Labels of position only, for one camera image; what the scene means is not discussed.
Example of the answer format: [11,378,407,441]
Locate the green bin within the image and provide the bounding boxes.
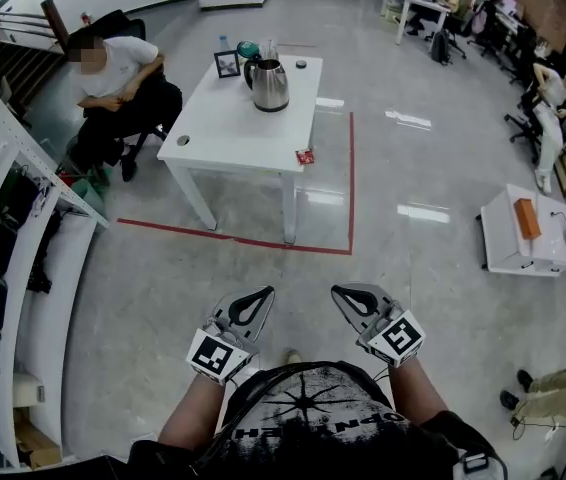
[66,166,108,210]

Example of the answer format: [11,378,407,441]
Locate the black backpack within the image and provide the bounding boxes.
[430,28,452,65]

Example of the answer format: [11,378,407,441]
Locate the white office desk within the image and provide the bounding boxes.
[372,0,452,45]

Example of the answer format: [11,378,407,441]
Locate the wooden staircase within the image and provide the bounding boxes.
[0,0,72,115]

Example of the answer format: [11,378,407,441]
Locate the person's left forearm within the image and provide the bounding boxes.
[157,372,225,449]

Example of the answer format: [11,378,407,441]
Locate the orange box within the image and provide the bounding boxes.
[512,197,543,241]

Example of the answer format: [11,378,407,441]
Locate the person's black printed t-shirt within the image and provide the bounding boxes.
[127,361,498,480]

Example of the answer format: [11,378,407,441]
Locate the white shelf unit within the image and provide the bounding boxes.
[0,32,110,475]

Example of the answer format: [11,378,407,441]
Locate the black picture frame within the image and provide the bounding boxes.
[214,50,241,79]

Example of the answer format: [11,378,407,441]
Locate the black office chair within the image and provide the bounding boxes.
[69,9,170,162]

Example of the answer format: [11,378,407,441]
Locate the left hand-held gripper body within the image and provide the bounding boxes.
[186,316,260,386]

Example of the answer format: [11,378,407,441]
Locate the small white table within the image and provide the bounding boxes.
[479,183,566,278]

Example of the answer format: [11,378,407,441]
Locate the stainless steel electric kettle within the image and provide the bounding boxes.
[236,41,291,114]

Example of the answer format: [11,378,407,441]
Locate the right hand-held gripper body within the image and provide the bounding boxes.
[356,301,427,369]

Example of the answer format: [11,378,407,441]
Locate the person's right forearm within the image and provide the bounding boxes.
[387,355,452,427]

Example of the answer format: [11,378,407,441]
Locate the cardboard box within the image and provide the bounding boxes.
[12,407,63,470]

